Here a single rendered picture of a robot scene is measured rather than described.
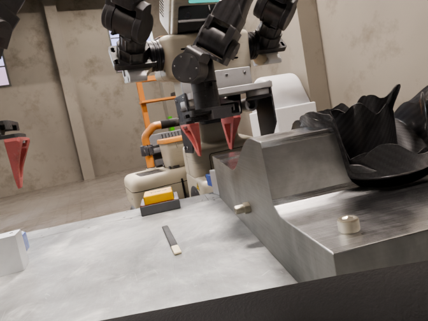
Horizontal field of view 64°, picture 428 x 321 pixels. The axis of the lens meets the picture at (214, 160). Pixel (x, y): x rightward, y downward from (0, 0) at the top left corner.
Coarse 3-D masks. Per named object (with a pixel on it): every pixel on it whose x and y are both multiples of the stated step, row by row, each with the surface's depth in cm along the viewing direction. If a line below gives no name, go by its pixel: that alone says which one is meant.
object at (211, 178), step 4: (212, 172) 76; (208, 176) 80; (212, 176) 77; (208, 180) 81; (212, 180) 77; (216, 180) 75; (208, 184) 81; (212, 184) 78; (216, 184) 76; (216, 188) 76; (216, 192) 77
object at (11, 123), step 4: (4, 120) 48; (8, 120) 48; (0, 124) 48; (4, 124) 48; (8, 124) 48; (12, 124) 50; (16, 124) 52; (4, 128) 48; (8, 128) 48; (12, 128) 50; (16, 128) 52
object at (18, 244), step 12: (0, 240) 49; (12, 240) 49; (24, 240) 55; (0, 252) 49; (12, 252) 49; (24, 252) 52; (0, 264) 49; (12, 264) 49; (24, 264) 51; (0, 276) 49
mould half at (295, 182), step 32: (320, 128) 37; (224, 160) 62; (256, 160) 38; (288, 160) 35; (320, 160) 36; (224, 192) 65; (256, 192) 41; (288, 192) 35; (320, 192) 35; (352, 192) 35; (384, 192) 34; (416, 192) 33; (256, 224) 44; (288, 224) 31; (320, 224) 29; (384, 224) 26; (416, 224) 25; (288, 256) 33; (320, 256) 25; (352, 256) 23; (384, 256) 24; (416, 256) 24
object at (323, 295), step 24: (288, 288) 10; (312, 288) 9; (336, 288) 9; (144, 312) 13; (168, 312) 12; (192, 312) 11; (216, 312) 10; (240, 312) 10; (264, 312) 9; (288, 312) 9; (312, 312) 9; (336, 312) 8
